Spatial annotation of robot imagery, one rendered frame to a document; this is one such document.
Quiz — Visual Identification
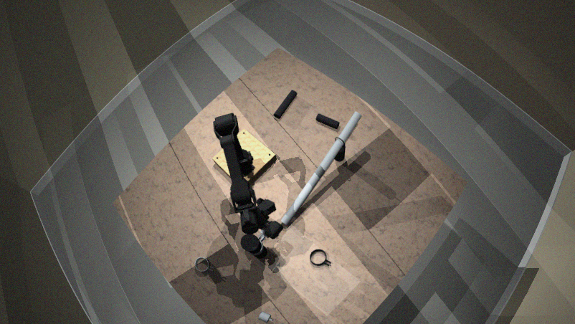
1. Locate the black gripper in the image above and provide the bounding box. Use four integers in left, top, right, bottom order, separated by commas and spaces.
256, 209, 283, 239

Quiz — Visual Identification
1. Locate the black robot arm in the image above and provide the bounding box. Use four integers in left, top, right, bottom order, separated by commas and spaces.
213, 113, 276, 234

